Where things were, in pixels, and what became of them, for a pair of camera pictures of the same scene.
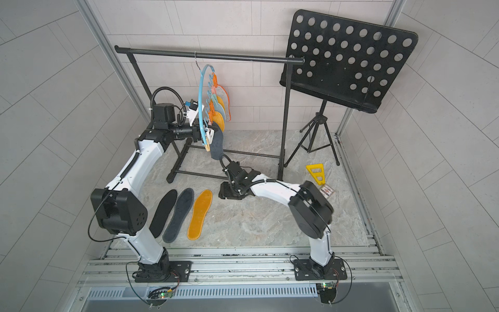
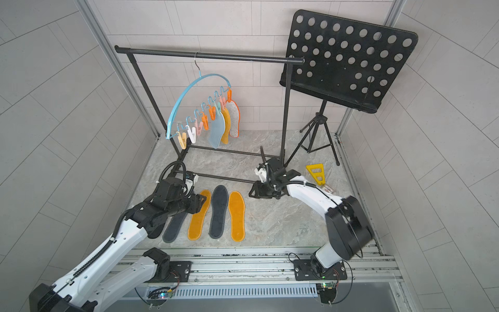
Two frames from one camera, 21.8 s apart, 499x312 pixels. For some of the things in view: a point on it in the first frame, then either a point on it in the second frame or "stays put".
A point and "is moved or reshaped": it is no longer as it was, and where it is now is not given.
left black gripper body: [181, 132] to [193, 204]
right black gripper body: [232, 190] to [266, 190]
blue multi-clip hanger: [205, 107] is moved or reshaped
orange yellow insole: [217, 117] to [236, 207]
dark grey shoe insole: [184, 203] stays put
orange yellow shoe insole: [202, 203] stays put
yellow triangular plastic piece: [318, 172] stays put
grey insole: [217, 144] to [219, 204]
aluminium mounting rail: [241, 268] stays put
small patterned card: [327, 191] stays put
